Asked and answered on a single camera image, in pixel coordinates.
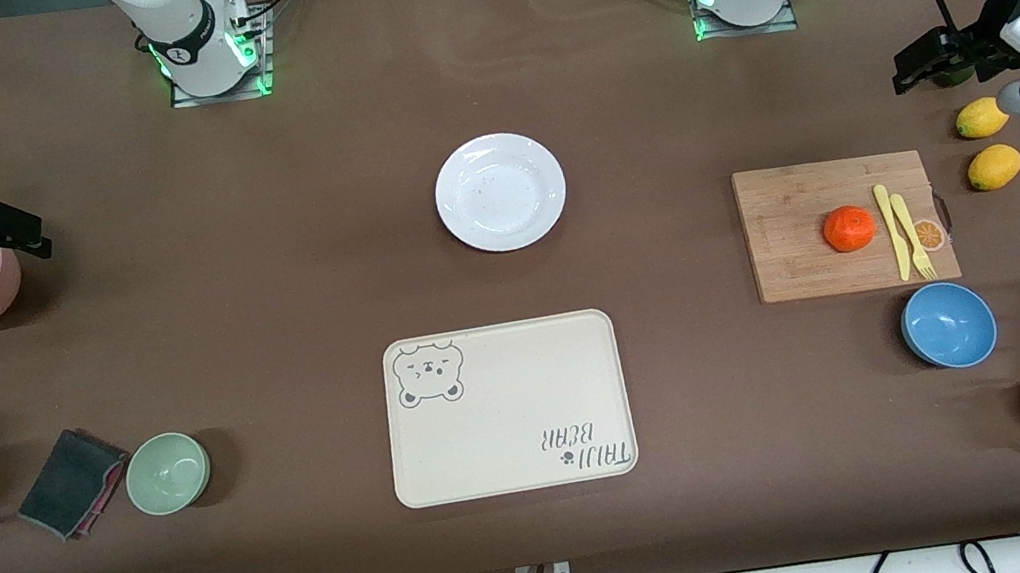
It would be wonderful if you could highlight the orange fruit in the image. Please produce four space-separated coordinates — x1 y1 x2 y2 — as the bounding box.
820 202 880 256

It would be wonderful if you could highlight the white round plate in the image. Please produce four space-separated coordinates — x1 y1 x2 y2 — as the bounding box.
427 124 576 262

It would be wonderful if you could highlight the green avocado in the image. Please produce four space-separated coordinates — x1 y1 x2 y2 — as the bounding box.
932 60 978 88

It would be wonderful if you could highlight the yellow lemon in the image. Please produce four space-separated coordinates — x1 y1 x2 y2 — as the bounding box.
953 94 1014 141
964 141 1020 194

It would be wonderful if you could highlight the yellow plastic fork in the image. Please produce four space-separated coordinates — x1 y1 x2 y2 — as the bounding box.
889 189 939 284

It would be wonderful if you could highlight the orange slice piece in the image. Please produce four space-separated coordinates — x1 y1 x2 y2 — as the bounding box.
911 217 948 255

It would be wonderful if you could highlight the yellow plastic knife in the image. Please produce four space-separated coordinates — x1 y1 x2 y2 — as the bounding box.
872 182 915 285

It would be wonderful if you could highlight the wooden cutting board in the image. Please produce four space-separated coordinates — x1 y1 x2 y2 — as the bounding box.
731 142 964 309

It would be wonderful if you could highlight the blue bowl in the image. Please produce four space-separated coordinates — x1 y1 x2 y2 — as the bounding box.
896 274 1004 376

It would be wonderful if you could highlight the folded grey cloth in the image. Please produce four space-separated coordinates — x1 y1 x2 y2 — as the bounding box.
7 420 141 548

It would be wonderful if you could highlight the pale green bowl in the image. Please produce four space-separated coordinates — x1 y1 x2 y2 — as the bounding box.
119 427 217 521

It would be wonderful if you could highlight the cream tray with bear print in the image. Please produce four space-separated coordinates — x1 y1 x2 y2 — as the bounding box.
373 305 642 512

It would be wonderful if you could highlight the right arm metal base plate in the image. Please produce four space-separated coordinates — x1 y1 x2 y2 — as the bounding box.
158 4 281 111

